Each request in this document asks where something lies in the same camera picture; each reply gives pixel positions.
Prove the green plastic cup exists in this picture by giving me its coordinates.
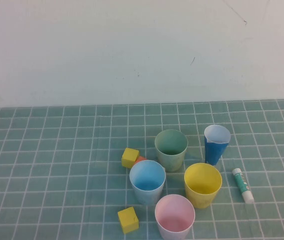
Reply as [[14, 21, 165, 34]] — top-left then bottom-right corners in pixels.
[[154, 129, 189, 172]]

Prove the light blue plastic cup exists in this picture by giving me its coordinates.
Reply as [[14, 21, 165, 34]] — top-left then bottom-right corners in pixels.
[[129, 159, 167, 205]]

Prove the orange foam cube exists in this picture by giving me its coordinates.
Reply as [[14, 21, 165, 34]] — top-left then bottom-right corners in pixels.
[[133, 155, 148, 165]]

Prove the yellow foam cube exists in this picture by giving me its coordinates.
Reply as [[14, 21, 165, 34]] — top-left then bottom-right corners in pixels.
[[121, 147, 140, 169], [117, 206, 140, 235]]

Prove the blue paper cone cup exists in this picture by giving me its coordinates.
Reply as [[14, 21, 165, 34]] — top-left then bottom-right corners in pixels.
[[204, 124, 231, 166]]

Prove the teal checkered tablecloth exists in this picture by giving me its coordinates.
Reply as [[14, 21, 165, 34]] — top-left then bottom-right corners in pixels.
[[0, 98, 284, 240]]

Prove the yellow plastic cup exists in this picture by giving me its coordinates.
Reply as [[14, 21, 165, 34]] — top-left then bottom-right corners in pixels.
[[184, 162, 223, 210]]

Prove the pink plastic cup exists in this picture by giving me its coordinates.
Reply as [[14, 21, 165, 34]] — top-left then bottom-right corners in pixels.
[[154, 194, 196, 240]]

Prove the green white glue stick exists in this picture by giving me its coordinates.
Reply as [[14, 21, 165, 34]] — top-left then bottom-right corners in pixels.
[[232, 167, 255, 204]]

